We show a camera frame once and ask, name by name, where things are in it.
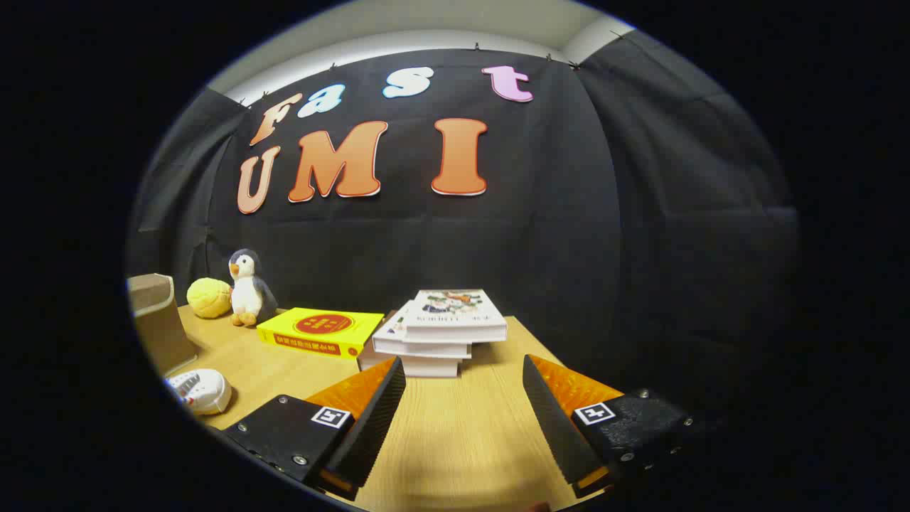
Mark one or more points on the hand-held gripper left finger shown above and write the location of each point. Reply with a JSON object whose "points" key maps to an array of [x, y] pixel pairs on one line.
{"points": [[373, 419]]}

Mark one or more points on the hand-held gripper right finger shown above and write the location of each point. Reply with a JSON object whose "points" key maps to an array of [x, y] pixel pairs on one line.
{"points": [[554, 427]]}

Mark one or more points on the white canvas shoe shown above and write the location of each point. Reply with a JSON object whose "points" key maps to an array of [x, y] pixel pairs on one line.
{"points": [[210, 391]]}

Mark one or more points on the brown fabric storage box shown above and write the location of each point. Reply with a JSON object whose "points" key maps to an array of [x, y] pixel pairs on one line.
{"points": [[160, 327]]}

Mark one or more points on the brown cover book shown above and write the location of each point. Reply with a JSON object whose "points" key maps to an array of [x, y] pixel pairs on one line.
{"points": [[426, 368]]}

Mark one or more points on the white book green print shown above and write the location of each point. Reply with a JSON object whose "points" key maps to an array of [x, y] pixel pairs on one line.
{"points": [[419, 348]]}

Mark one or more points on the yellow book red label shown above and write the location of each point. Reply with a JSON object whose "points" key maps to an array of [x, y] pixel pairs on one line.
{"points": [[320, 326]]}

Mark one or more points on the white book floral cover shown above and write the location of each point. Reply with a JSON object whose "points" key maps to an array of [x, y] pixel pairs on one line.
{"points": [[455, 306]]}

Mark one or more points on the penguin plush toy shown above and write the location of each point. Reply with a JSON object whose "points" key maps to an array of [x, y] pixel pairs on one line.
{"points": [[247, 291]]}

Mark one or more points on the black backdrop cloth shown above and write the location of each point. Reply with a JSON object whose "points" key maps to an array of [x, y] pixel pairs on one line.
{"points": [[540, 235]]}

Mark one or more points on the yellow plush ball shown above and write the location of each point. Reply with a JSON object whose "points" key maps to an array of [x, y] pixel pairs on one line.
{"points": [[207, 299]]}

